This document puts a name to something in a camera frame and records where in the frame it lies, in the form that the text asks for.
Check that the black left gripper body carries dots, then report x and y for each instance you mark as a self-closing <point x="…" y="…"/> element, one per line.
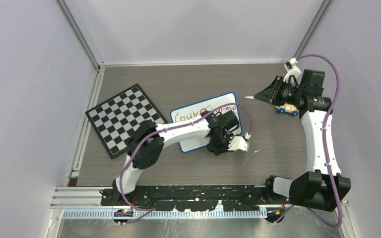
<point x="221" y="143"/>

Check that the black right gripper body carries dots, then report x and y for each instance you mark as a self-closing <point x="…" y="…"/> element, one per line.
<point x="287" y="93"/>

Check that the blue framed whiteboard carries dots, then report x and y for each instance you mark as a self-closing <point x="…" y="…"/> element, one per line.
<point x="193" y="110"/>

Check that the black white chessboard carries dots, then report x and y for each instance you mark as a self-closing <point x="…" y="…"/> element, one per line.
<point x="115" y="119"/>

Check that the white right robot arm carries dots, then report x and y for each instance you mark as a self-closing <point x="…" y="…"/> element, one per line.
<point x="322" y="185"/>

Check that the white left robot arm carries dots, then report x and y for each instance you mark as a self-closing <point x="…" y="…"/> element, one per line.
<point x="147" y="142"/>

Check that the wooden toy car blue wheels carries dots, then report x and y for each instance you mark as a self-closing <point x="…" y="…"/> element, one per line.
<point x="288" y="109"/>

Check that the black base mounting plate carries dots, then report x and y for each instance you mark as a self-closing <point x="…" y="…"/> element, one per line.
<point x="194" y="197"/>

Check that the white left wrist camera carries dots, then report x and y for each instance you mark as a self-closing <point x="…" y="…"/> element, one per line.
<point x="239" y="143"/>

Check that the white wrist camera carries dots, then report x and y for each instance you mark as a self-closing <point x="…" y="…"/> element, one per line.
<point x="293" y="72"/>
<point x="239" y="143"/>

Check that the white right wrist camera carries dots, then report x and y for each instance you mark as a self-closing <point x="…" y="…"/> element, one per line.
<point x="293" y="72"/>

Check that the aluminium frame rail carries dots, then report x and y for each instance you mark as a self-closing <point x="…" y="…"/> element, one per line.
<point x="77" y="32"/>

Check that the white slotted cable duct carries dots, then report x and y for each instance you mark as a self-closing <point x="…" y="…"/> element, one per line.
<point x="114" y="213"/>

